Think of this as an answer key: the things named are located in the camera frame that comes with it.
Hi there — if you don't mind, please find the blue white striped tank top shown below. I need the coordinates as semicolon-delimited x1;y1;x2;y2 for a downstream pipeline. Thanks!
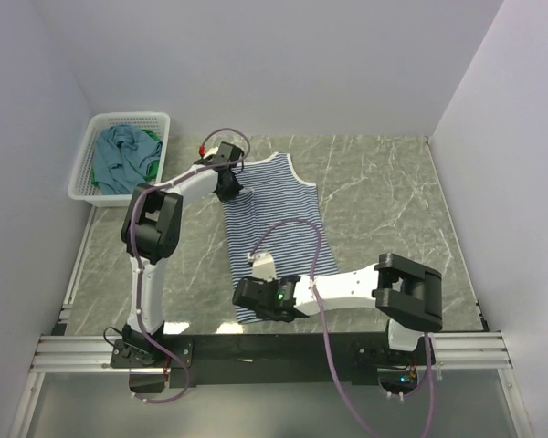
221;152;339;325

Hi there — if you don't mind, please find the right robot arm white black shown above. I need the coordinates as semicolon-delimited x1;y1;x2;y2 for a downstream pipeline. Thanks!
232;252;443;364

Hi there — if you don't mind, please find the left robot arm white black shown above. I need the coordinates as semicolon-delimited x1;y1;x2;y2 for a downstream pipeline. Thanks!
121;141;245;367

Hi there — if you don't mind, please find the green tank top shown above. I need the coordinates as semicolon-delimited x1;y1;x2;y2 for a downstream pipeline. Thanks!
90;130;162;188

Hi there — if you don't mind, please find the teal tank top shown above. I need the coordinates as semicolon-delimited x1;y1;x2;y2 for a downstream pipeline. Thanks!
92;125;163;195

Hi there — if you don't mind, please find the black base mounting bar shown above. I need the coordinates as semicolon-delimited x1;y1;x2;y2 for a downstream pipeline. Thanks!
110;332;428;393

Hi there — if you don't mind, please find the white plastic laundry basket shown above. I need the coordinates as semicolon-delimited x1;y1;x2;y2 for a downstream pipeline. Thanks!
68;111;171;207

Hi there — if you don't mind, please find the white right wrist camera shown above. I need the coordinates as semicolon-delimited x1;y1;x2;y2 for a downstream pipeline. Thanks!
247;251;278;282

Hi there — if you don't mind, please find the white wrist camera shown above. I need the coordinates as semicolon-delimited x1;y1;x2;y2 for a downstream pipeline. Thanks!
247;251;278;282
195;145;218;165

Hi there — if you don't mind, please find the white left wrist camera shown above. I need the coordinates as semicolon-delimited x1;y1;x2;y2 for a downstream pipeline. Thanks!
195;145;218;165

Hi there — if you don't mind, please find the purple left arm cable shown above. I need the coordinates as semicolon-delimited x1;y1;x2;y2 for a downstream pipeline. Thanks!
130;127;252;406

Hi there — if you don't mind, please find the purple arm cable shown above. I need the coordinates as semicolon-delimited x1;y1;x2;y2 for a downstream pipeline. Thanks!
250;218;437;438
130;127;252;406

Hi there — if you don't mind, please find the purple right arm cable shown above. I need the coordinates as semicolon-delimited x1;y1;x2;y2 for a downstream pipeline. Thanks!
250;218;437;438

